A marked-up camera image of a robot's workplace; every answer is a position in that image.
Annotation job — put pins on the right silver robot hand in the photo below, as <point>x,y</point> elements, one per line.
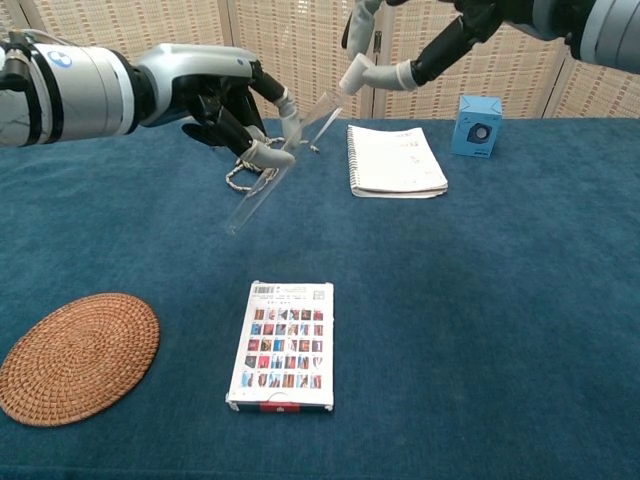
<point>450,40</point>

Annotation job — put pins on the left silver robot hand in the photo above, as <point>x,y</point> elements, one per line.
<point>200,65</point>

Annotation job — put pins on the white tube cap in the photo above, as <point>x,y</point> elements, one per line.
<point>356,75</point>

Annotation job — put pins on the clear glass test tube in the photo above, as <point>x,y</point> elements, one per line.
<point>260,192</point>

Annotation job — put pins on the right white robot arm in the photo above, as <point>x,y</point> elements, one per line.
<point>615,30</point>

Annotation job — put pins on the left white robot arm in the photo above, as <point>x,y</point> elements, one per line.
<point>75,90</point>

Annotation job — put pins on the black screen hinge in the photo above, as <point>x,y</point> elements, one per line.
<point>378,42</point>

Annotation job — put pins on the blue speaker carton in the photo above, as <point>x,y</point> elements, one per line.
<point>477,125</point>

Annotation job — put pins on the bamboo folding screen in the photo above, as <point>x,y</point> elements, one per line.
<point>310,30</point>

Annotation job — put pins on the white spiral notebook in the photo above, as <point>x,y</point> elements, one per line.
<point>395,160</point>

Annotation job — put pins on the blue table cloth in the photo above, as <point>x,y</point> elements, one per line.
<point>450,325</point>

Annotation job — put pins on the white picture card box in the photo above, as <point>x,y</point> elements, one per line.
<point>282,345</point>

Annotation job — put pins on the round woven rattan coaster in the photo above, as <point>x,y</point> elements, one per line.
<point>75,357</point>

